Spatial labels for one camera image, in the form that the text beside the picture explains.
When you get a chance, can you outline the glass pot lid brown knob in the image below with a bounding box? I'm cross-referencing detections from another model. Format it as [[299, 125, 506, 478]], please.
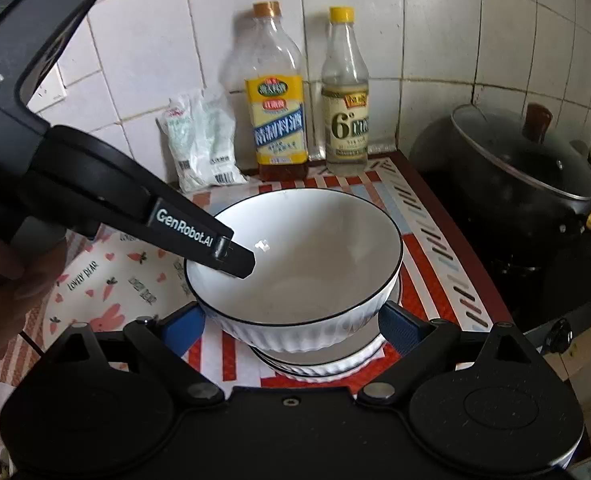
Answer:
[[450, 102, 591, 201]]

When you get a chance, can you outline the white salt packet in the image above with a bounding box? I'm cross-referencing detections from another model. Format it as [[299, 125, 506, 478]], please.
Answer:
[[158, 87, 248, 193]]

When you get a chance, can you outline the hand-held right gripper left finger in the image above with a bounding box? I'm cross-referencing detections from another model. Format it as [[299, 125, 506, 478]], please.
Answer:
[[40, 302, 226, 408]]

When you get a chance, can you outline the clear vinegar bottle yellow cap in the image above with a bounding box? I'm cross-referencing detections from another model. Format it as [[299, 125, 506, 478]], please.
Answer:
[[321, 6, 371, 177]]

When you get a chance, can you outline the person's left hand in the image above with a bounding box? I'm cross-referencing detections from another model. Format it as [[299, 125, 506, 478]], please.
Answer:
[[0, 210, 71, 376]]

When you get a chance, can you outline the striped table cloth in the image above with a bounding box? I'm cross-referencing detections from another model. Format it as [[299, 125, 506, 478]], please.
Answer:
[[0, 155, 516, 461]]

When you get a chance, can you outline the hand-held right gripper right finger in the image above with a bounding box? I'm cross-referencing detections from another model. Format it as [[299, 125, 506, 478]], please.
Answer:
[[358, 302, 539, 406]]

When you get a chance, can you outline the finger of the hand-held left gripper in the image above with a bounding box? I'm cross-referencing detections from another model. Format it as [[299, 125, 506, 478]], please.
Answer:
[[95, 180, 256, 279]]

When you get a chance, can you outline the white wall socket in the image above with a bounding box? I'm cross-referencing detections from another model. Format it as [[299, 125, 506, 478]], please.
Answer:
[[28, 65, 68, 113]]

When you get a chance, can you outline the black cooking pot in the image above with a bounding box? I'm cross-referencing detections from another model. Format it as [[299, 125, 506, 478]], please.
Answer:
[[408, 110, 591, 263]]

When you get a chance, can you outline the white ribbed bowl dark rim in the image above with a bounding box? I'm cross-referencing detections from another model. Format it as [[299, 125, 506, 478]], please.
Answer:
[[250, 277, 405, 380], [184, 189, 405, 353]]

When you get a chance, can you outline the black gas stove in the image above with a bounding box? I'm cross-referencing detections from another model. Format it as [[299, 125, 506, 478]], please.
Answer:
[[415, 170, 591, 351]]

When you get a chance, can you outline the pink bunny print plate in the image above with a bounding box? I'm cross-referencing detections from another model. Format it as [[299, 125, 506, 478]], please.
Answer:
[[42, 222, 201, 348]]

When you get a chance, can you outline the cooking wine bottle orange cap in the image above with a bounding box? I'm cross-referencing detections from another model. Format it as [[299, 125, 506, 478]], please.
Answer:
[[220, 1, 310, 181]]

